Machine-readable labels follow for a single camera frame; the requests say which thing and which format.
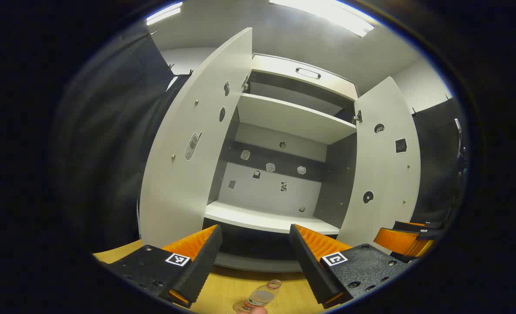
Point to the metal door hinge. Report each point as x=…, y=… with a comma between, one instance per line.
x=357, y=117
x=244, y=83

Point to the white cabinet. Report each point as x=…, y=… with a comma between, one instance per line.
x=279, y=192

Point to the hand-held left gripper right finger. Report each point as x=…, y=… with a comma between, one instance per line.
x=310, y=270

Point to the small ceiling light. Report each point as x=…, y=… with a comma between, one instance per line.
x=164, y=14

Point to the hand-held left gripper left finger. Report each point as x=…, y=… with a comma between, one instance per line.
x=201, y=270

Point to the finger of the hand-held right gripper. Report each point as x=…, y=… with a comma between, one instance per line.
x=401, y=242

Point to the clear plastic bottle red label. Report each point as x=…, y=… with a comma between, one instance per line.
x=261, y=297

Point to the black backdrop cloth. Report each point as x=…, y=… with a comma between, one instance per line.
x=436, y=165
x=109, y=131

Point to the metal stand pole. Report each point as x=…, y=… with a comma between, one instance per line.
x=458, y=131

